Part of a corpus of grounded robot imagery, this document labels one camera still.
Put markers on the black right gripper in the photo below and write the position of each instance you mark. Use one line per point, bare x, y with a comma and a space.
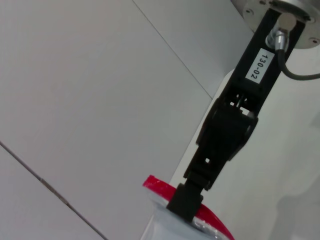
250, 82

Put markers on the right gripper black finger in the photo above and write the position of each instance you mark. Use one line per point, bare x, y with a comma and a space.
195, 180

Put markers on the clear document bag red zipper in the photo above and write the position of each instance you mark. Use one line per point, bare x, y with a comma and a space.
157, 185

